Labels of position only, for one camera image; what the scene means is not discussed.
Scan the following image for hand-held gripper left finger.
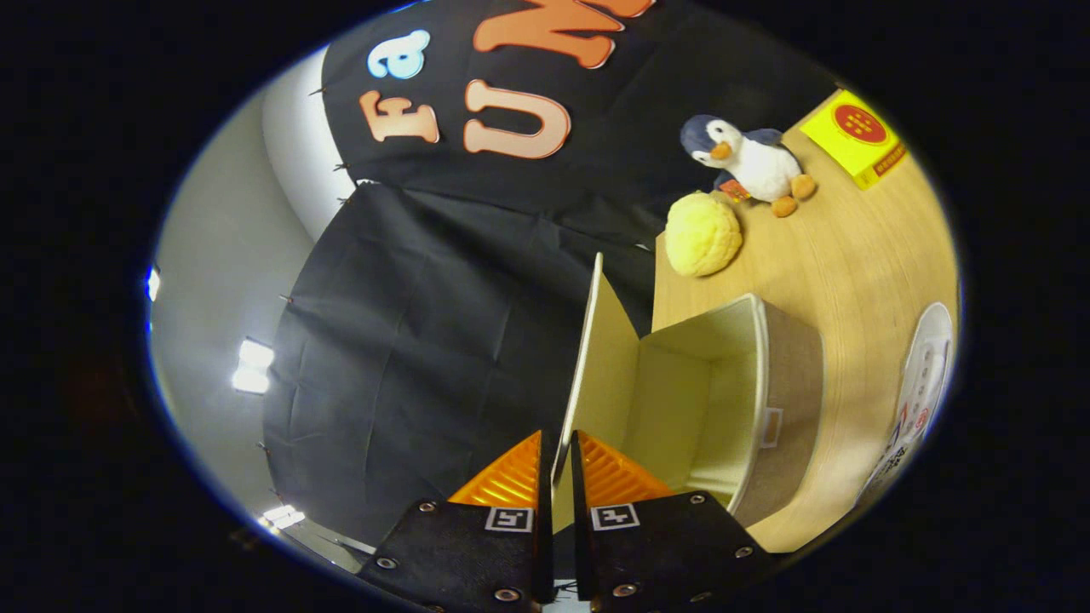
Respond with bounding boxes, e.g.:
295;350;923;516
358;430;554;613

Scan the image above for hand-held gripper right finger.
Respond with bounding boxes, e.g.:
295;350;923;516
569;430;780;613

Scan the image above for beige fabric storage box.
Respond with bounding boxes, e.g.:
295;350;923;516
549;253;825;533

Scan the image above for white canvas shoe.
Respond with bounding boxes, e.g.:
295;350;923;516
856;302;955;512

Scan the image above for yellow plush bread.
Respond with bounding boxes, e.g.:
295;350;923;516
664;192;743;278

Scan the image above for penguin plush toy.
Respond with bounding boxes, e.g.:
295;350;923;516
680;115;817;218

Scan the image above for yellow book with red circle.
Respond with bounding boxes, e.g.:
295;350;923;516
799;89;908;191

